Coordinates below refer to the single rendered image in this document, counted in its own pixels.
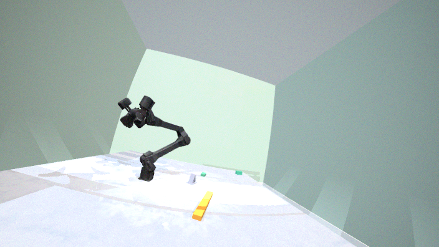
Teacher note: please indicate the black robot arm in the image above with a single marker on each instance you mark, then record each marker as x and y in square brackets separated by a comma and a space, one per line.
[149, 158]

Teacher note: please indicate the orange bar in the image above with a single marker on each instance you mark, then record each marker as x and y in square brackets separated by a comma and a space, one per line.
[200, 211]

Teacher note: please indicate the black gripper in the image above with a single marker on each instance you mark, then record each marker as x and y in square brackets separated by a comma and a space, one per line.
[124, 104]

